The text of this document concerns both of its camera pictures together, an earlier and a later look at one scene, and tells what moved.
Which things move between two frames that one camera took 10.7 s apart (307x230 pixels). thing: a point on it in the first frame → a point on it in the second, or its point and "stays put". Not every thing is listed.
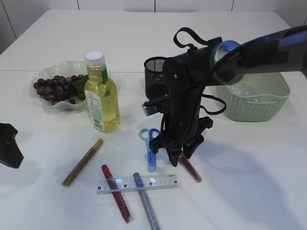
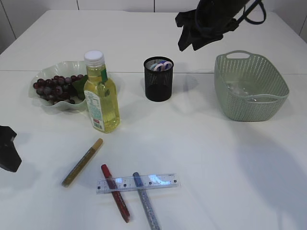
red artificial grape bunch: x=58 y=88 stays put
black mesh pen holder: x=156 y=77 stays put
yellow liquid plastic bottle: x=101 y=94 stays put
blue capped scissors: x=147 y=135 → x=152 y=68
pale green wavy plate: x=64 y=68 stays put
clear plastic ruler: x=140 y=183 stays put
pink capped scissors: x=190 y=167 → x=162 y=67
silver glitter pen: x=153 y=220 stays put
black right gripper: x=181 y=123 → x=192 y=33
